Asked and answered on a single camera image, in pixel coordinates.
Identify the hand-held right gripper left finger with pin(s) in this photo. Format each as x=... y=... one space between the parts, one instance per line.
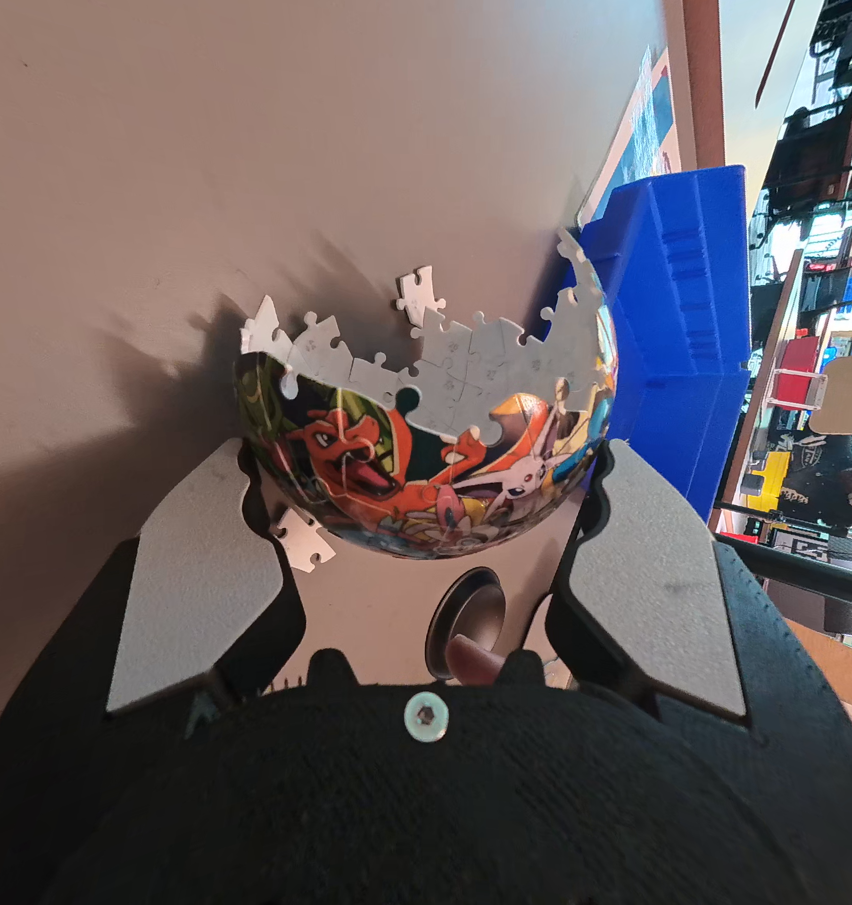
x=199 y=580

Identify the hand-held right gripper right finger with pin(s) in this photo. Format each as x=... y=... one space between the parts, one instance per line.
x=659 y=587

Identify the colourful half-built puzzle ball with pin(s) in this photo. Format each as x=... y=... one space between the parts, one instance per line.
x=369 y=466

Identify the white puzzle piece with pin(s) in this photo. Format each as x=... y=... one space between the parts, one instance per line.
x=304 y=541
x=421 y=291

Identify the person's right hand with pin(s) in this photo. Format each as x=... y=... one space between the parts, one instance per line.
x=474 y=661

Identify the black metal bar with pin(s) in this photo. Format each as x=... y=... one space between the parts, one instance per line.
x=793 y=565

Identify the black round stand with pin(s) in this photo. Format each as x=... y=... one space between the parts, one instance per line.
x=472 y=611

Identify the cardboard box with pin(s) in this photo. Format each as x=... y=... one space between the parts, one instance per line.
x=839 y=661

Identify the red box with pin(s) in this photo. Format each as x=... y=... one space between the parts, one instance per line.
x=797 y=367

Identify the beige board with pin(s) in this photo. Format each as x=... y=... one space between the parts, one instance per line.
x=846 y=396

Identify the blue plastic bin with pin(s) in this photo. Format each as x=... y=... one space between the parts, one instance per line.
x=680 y=283

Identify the blue printed sheet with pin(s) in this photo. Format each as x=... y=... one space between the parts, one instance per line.
x=652 y=120

